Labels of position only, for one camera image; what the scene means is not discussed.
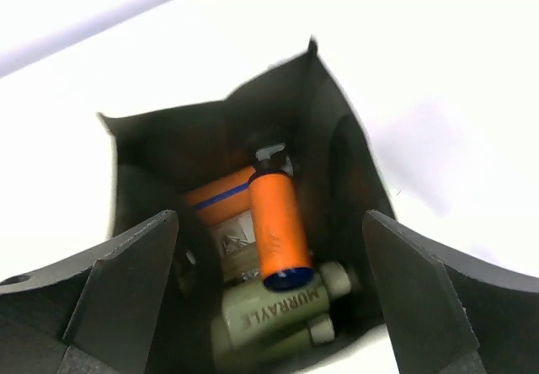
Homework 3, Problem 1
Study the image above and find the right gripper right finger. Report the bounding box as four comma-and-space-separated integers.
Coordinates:
363, 211, 538, 373

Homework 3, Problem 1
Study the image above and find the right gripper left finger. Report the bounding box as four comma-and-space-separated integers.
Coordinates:
1, 211, 178, 373

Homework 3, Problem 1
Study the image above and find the green Murrayle bottle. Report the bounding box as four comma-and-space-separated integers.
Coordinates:
221, 261, 352, 348

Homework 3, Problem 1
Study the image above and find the orange spray bottle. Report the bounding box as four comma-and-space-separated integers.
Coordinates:
183, 166, 255, 227
248, 166, 314, 292

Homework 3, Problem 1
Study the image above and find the black canvas bag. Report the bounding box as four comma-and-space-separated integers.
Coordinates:
104, 42, 392, 373

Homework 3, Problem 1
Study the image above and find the left aluminium frame post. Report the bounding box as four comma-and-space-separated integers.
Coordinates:
1, 0, 170, 77

